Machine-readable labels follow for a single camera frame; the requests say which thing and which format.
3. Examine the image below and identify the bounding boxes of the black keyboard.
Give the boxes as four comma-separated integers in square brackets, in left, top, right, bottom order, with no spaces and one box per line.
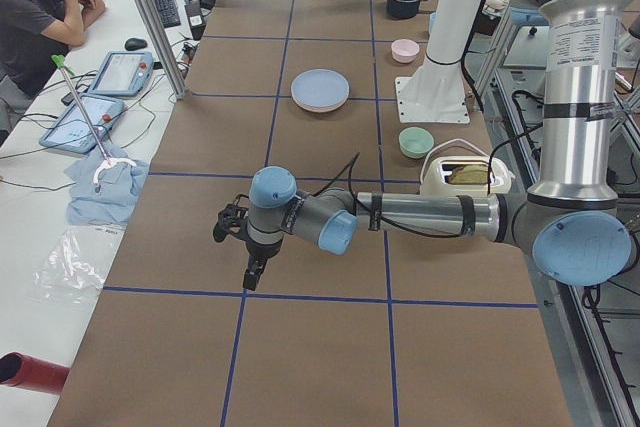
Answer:
[152,0,181,28]

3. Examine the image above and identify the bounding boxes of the seated person in grey shirt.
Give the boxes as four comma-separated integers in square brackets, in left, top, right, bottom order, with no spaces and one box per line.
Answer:
[1,0,106,98]

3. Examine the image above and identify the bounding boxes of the clear plastic bag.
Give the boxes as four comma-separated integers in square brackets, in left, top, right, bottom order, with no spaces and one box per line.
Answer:
[26,225,125,308]

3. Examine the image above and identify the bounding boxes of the black computer mouse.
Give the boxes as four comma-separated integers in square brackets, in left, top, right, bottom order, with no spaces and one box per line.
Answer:
[124,37,148,51]

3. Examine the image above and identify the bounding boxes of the light blue cup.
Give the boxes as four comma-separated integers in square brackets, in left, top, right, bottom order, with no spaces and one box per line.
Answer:
[428,12,437,36]

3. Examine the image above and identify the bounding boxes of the pink plate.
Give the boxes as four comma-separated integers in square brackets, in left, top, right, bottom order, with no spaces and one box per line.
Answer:
[293,97,346,114]

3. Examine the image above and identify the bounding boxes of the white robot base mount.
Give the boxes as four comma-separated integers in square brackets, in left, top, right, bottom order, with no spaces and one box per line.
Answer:
[396,0,484,124]

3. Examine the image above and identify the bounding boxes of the black box with label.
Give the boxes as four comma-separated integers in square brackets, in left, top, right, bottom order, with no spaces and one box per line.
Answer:
[184,0,206,41]

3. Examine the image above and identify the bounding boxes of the blue plate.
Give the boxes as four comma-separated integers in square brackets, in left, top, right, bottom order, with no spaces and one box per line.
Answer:
[291,69,350,106]

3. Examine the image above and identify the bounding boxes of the pink bowl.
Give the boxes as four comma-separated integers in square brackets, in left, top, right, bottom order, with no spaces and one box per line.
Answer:
[391,39,420,64]

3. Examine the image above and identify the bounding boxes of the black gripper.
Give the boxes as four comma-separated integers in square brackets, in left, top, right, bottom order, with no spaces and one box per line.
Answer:
[243,239,283,290]

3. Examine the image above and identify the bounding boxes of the green bowl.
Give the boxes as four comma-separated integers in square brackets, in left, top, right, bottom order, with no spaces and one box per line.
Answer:
[398,126,435,159]

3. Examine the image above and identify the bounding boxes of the cream toaster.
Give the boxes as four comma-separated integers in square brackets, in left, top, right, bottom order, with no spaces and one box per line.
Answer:
[419,138,516,198]

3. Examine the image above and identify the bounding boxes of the red tube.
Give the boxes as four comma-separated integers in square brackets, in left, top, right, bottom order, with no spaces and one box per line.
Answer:
[1,352,69,395]

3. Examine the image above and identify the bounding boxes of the toast slices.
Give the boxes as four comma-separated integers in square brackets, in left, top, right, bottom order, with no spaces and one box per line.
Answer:
[447,164,490,185]

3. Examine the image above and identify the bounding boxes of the light blue cloth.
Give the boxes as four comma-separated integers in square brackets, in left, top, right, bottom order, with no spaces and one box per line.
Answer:
[65,148,149,226]

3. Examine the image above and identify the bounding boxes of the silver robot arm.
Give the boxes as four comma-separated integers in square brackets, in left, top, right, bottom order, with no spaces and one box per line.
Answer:
[239,0,632,290]

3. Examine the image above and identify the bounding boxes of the grey aluminium frame post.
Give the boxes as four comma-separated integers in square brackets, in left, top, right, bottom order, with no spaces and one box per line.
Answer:
[134,0,187,100]

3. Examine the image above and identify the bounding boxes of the grabber stick with green handle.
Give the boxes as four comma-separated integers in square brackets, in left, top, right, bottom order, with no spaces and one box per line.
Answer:
[51,54,137,192]

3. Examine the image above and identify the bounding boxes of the blue teach pendant far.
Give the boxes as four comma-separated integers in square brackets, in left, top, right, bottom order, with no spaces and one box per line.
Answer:
[88,50,154,98]

